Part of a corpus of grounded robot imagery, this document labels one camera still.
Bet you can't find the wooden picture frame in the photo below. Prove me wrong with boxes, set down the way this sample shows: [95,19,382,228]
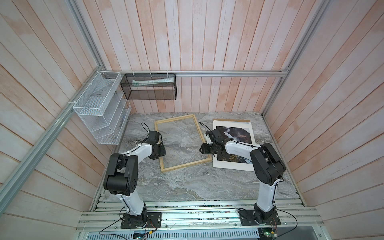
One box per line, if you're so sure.
[154,114,213,173]

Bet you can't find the waterfall photo print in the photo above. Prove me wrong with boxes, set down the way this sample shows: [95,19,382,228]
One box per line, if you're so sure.
[213,121,259,172]

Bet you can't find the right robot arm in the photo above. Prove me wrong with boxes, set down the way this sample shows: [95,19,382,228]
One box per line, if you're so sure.
[200,129,286,226]

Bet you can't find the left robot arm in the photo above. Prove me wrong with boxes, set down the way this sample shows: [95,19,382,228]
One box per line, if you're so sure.
[103,131,166,228]

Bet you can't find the brown backing board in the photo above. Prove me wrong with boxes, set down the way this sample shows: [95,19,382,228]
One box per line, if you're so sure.
[213,119,251,123]

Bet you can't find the paper in black basket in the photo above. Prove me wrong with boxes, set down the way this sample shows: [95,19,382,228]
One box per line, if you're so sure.
[132,77,175,87]

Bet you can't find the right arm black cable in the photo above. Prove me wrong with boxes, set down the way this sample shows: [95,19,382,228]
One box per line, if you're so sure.
[198,121,298,240]

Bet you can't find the black wire mesh basket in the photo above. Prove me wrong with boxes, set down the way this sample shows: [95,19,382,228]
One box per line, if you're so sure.
[120,73,178,101]

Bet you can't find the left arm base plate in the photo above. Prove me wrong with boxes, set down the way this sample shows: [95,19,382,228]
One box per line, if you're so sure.
[121,212,162,229]

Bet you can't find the white wire mesh shelf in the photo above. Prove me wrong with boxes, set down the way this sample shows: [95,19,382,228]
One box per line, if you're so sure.
[73,71,132,145]

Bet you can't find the aluminium rail platform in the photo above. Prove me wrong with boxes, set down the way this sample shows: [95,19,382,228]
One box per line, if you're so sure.
[76,196,324,234]

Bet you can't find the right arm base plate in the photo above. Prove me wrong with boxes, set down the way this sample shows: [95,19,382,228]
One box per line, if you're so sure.
[237,208,281,226]

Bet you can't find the aluminium frame profile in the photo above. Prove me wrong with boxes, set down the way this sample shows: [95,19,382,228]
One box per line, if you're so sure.
[0,0,331,217]

